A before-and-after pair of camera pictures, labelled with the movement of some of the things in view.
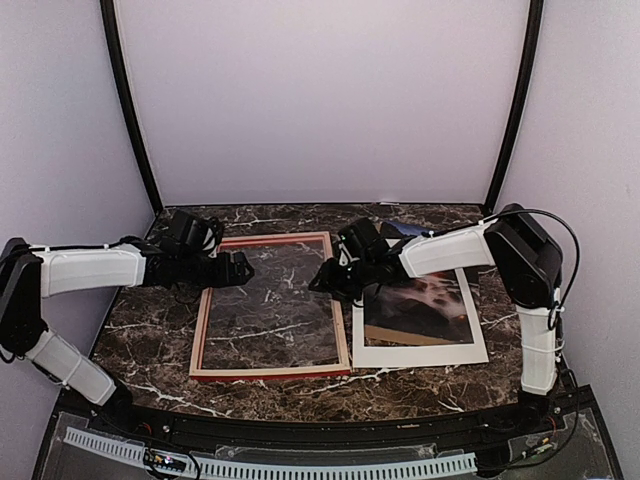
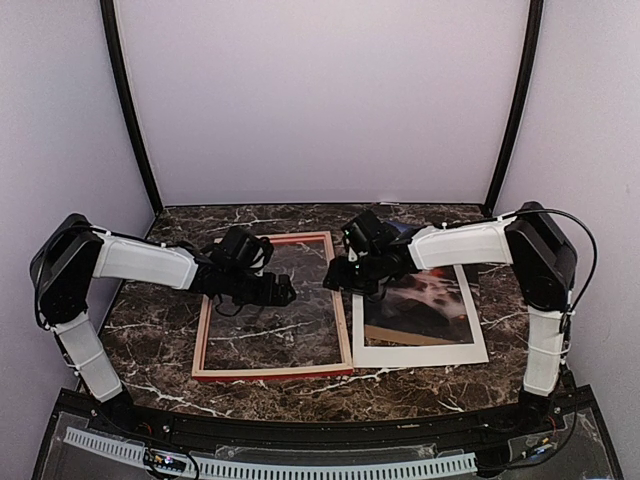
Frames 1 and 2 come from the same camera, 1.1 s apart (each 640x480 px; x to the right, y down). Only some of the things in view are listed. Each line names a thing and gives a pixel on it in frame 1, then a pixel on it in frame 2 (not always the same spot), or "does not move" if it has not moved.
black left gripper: (225, 279) to (267, 297)
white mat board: (406, 355) does not move
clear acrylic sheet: (274, 318) does not move
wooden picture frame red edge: (198, 373) does not move
